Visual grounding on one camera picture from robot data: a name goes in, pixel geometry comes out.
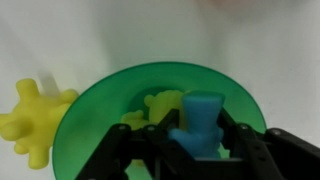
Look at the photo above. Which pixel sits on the green translucent plastic bowl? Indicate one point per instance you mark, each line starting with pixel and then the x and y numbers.
pixel 103 104

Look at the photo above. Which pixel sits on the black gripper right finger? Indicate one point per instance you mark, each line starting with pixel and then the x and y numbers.
pixel 274 154

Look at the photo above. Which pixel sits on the blue toy elephant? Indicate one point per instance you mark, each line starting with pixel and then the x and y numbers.
pixel 202 137

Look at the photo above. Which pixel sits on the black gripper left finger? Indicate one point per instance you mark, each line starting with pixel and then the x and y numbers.
pixel 121 145

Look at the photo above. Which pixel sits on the yellow rubber toy animal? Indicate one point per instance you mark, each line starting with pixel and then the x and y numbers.
pixel 33 122

